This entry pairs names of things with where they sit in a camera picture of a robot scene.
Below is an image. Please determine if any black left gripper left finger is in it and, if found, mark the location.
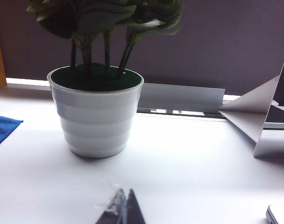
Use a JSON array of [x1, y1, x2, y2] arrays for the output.
[[94, 186, 128, 224]]

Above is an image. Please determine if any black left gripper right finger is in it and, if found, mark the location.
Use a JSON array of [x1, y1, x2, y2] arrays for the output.
[[125, 188, 146, 224]]

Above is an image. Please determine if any silver Dell laptop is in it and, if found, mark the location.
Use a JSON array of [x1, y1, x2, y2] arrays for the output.
[[265, 204, 284, 224]]

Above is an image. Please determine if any white ribbed plant pot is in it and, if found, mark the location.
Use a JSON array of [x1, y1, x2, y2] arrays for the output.
[[47, 63, 145, 159]]

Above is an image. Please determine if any blue microfibre cloth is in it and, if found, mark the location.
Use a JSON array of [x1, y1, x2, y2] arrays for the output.
[[0, 115, 24, 151]]

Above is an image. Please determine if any square mirror with silver stand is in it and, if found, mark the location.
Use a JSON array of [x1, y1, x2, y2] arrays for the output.
[[217, 41, 284, 160]]

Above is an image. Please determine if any grey fabric desk partition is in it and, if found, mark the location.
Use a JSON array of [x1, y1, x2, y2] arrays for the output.
[[0, 0, 284, 97]]

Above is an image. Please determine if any artificial green leafy plant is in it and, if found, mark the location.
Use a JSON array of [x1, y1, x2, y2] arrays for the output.
[[26, 0, 185, 78]]

